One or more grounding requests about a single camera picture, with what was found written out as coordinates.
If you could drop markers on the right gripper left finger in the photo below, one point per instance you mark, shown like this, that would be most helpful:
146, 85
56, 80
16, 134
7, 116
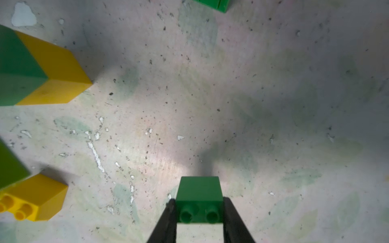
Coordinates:
165, 230

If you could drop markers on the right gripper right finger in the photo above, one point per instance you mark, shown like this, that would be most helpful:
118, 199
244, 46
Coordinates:
234, 229

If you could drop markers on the small green lego bottom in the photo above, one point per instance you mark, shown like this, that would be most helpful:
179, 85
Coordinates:
199, 200

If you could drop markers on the yellow lego bottom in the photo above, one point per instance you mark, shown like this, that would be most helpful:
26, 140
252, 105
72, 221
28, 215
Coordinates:
37, 198

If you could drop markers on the yellow lego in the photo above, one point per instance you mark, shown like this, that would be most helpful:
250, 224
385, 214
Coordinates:
65, 77
37, 198

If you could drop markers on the long green lego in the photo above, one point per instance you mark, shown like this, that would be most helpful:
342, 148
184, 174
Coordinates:
20, 72

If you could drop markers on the long lime lego brick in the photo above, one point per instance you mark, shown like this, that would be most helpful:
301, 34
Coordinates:
12, 169

